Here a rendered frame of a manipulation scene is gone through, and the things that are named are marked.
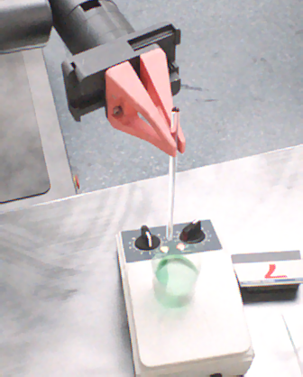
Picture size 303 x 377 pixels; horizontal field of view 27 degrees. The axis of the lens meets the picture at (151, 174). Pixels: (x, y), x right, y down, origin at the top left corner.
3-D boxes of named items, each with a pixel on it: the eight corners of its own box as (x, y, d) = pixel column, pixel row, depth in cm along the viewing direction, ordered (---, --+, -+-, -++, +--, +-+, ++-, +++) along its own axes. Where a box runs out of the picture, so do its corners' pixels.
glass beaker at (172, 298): (170, 325, 69) (172, 295, 63) (140, 288, 72) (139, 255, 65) (213, 292, 71) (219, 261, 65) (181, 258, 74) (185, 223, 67)
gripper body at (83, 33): (185, 31, 52) (141, -23, 55) (69, 76, 49) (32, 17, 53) (181, 85, 57) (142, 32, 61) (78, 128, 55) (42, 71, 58)
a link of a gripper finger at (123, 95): (234, 99, 48) (171, 22, 52) (150, 136, 46) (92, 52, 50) (225, 152, 53) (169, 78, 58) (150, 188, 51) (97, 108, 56)
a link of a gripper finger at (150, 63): (212, 109, 47) (150, 30, 52) (125, 147, 45) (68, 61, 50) (205, 161, 53) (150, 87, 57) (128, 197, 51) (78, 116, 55)
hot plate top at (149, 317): (125, 267, 74) (124, 263, 73) (227, 252, 75) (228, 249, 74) (141, 371, 67) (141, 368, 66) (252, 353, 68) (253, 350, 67)
